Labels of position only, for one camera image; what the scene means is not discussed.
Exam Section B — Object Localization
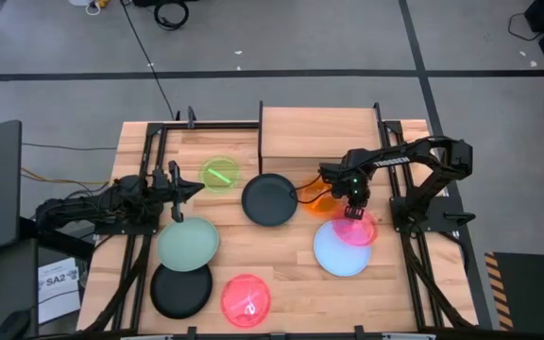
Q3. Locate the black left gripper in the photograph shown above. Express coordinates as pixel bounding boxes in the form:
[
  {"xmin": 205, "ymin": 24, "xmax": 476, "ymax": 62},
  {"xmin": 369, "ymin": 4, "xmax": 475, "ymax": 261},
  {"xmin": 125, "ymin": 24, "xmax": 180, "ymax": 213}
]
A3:
[{"xmin": 151, "ymin": 160, "xmax": 206, "ymax": 224}]

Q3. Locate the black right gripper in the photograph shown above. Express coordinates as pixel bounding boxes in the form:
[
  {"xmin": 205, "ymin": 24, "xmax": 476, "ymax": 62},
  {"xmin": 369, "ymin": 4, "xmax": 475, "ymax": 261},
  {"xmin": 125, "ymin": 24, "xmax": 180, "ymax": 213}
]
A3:
[{"xmin": 318, "ymin": 160, "xmax": 372, "ymax": 221}]

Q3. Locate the pink translucent plate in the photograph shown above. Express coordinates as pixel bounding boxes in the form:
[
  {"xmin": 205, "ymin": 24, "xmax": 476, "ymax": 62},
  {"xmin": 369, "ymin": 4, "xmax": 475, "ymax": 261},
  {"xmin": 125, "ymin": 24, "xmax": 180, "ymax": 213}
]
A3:
[{"xmin": 331, "ymin": 207, "xmax": 380, "ymax": 247}]

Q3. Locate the green translucent plate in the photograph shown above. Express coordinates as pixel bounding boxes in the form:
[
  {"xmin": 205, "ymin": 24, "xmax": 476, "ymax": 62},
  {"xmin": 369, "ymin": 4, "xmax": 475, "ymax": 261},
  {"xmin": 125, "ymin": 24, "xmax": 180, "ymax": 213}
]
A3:
[{"xmin": 198, "ymin": 155, "xmax": 243, "ymax": 194}]

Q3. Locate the orange translucent plate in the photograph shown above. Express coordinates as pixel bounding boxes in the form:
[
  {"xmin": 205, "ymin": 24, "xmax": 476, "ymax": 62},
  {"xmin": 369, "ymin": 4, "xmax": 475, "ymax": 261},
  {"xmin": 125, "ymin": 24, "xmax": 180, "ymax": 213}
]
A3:
[{"xmin": 297, "ymin": 178, "xmax": 344, "ymax": 218}]

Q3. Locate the light blue plate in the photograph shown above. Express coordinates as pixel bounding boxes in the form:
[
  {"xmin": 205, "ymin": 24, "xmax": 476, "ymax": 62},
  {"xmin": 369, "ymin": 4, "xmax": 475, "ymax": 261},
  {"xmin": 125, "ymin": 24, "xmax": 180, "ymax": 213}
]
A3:
[{"xmin": 313, "ymin": 219, "xmax": 373, "ymax": 278}]

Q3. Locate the sage green plate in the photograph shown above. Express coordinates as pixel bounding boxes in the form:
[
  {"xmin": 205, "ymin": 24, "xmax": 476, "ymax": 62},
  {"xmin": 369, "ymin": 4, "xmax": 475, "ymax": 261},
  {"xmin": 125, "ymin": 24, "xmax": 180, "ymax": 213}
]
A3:
[{"xmin": 156, "ymin": 216, "xmax": 220, "ymax": 273}]

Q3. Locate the black plate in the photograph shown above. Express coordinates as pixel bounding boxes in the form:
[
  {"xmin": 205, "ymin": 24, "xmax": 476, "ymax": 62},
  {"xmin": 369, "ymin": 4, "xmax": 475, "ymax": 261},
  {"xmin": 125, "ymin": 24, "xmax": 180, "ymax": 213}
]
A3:
[
  {"xmin": 149, "ymin": 262, "xmax": 214, "ymax": 320},
  {"xmin": 241, "ymin": 173, "xmax": 299, "ymax": 228}
]

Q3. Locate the red translucent plate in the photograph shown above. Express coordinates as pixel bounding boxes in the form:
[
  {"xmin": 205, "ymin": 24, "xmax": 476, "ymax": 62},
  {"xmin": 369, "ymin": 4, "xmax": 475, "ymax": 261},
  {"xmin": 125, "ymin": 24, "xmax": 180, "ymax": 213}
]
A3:
[{"xmin": 219, "ymin": 273, "xmax": 272, "ymax": 330}]

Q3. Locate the white printed paper sheet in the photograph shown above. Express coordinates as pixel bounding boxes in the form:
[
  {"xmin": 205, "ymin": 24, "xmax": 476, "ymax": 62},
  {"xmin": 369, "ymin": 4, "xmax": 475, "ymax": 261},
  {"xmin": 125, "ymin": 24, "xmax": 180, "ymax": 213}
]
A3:
[{"xmin": 38, "ymin": 257, "xmax": 82, "ymax": 325}]

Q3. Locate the black mat with striped edge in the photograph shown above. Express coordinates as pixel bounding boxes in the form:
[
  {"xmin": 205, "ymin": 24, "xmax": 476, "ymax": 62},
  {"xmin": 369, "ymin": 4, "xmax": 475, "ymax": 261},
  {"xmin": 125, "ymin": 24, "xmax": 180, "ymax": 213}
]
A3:
[{"xmin": 484, "ymin": 251, "xmax": 544, "ymax": 332}]

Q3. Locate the white power strip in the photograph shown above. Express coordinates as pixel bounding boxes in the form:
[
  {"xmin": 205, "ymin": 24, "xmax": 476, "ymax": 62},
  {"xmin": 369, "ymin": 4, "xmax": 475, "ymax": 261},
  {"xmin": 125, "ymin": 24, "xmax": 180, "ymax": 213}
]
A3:
[{"xmin": 68, "ymin": 0, "xmax": 112, "ymax": 16}]

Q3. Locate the black chair part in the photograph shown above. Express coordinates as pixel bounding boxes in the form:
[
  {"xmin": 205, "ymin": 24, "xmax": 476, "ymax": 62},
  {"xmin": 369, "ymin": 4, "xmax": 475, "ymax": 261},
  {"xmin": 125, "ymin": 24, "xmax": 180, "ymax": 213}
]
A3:
[{"xmin": 0, "ymin": 309, "xmax": 32, "ymax": 340}]

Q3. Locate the black aluminium table frame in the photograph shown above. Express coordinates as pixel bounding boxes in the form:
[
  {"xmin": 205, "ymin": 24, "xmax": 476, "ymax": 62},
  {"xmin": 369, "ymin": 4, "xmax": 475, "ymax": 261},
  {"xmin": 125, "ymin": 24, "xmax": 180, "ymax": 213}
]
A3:
[{"xmin": 82, "ymin": 101, "xmax": 490, "ymax": 340}]

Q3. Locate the wooden shelf with black frame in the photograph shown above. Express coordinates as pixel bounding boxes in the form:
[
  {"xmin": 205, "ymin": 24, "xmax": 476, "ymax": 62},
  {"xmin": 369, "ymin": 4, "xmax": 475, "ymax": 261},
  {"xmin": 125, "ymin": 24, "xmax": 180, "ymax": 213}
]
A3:
[{"xmin": 257, "ymin": 100, "xmax": 389, "ymax": 179}]

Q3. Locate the long black floor cable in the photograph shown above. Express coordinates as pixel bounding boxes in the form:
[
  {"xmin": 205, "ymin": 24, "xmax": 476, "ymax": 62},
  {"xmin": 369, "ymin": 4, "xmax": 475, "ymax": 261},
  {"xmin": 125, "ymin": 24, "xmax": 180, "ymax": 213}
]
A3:
[{"xmin": 119, "ymin": 0, "xmax": 181, "ymax": 122}]

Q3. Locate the yellow cable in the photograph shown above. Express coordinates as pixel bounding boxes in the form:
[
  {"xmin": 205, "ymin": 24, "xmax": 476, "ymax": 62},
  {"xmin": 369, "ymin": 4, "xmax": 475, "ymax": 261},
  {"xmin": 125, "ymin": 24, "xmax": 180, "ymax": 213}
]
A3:
[{"xmin": 20, "ymin": 165, "xmax": 112, "ymax": 186}]

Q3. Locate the coiled black cable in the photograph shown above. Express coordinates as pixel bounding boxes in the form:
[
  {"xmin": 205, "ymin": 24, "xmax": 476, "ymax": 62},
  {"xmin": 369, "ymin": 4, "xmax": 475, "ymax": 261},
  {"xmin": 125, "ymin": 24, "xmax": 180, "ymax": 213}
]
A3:
[{"xmin": 152, "ymin": 0, "xmax": 191, "ymax": 32}]

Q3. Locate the thin black cable loop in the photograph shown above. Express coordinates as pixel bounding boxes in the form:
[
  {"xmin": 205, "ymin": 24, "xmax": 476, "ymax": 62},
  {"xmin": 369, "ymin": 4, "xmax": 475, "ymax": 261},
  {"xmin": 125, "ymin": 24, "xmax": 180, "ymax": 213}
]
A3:
[{"xmin": 507, "ymin": 11, "xmax": 537, "ymax": 43}]

